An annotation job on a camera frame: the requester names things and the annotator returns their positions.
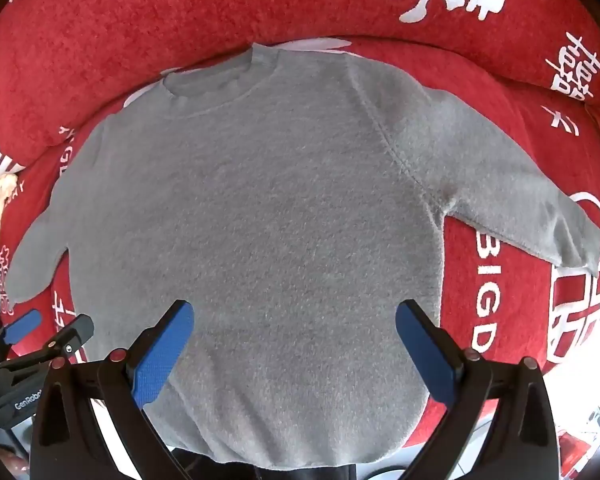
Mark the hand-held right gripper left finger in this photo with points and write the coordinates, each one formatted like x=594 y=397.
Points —
x=160 y=355

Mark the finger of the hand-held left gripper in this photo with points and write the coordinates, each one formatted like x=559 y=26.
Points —
x=72 y=335
x=22 y=324

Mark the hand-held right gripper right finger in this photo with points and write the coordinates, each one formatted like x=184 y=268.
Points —
x=425 y=355

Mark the grey knit sweater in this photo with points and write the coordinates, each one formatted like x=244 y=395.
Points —
x=280 y=240

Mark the red printed blanket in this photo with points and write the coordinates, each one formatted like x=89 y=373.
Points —
x=505 y=285

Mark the beige patterned cloth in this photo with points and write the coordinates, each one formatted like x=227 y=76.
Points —
x=0 y=200

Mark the red and white box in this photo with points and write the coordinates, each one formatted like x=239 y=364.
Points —
x=577 y=440

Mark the red printed bolster cushion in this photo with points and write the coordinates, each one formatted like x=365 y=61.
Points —
x=130 y=35

